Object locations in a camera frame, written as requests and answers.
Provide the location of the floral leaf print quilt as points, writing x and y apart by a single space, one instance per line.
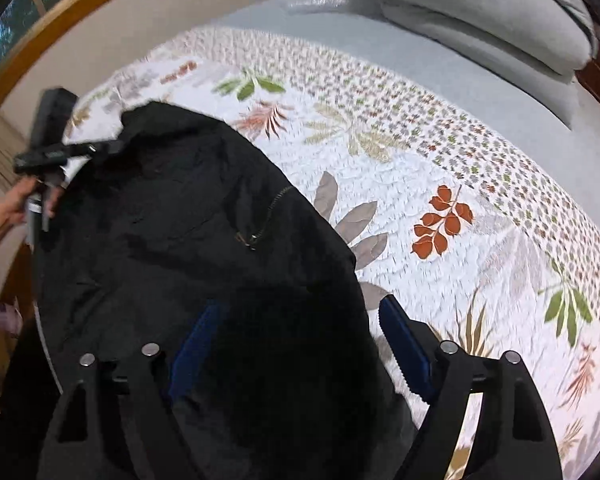
430 185

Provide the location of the shiny silver grey pillow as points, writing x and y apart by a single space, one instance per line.
315 2

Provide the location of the person's left hand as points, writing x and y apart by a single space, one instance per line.
17 205

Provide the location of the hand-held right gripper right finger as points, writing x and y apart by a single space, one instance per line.
404 347

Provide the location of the grey bed sheet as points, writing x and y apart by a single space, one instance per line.
430 65

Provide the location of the flat grey pillow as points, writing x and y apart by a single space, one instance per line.
520 75

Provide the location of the wooden window frame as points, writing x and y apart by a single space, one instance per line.
80 10

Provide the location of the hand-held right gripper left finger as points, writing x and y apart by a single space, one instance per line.
198 342

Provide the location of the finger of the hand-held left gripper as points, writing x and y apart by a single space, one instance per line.
95 148

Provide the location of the black pants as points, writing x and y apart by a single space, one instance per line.
180 240

